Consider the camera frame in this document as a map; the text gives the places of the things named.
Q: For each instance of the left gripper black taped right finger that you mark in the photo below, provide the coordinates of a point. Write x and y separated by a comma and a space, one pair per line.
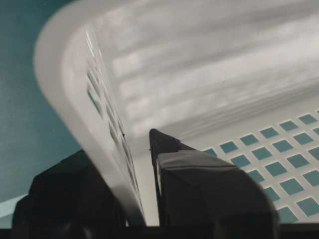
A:
198, 191

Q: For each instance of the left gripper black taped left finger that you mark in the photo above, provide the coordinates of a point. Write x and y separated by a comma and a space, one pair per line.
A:
69, 200

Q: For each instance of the white plastic perforated basket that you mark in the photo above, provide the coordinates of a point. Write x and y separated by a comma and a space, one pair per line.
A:
237, 79

